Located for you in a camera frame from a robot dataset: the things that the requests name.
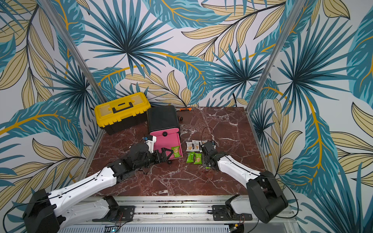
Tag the pink top drawer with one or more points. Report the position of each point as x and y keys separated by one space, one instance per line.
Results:
x=165 y=132

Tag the aluminium right corner post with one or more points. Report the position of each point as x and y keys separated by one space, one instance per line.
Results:
x=296 y=10

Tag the aluminium left corner post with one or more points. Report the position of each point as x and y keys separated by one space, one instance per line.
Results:
x=57 y=21

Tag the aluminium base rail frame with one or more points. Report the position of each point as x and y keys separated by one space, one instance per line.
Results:
x=148 y=209

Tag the aluminium corner post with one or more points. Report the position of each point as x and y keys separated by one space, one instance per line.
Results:
x=57 y=21
x=296 y=10

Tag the green cookie packet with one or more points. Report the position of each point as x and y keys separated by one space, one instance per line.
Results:
x=190 y=157
x=176 y=152
x=198 y=159

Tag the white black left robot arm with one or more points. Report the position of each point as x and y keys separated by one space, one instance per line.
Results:
x=39 y=216

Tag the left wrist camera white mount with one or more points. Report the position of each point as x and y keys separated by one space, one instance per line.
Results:
x=150 y=141

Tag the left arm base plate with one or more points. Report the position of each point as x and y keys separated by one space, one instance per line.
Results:
x=118 y=213

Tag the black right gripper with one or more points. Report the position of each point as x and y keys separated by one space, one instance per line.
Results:
x=208 y=150

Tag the black drawer cabinet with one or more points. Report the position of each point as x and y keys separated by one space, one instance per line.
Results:
x=162 y=118

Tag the yellow black toolbox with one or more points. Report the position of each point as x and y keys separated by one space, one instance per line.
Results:
x=122 y=113

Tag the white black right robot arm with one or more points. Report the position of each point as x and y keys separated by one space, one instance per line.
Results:
x=265 y=197

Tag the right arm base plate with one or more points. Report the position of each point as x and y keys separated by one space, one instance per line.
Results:
x=226 y=213

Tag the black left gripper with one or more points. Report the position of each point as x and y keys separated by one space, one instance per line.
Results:
x=165 y=158

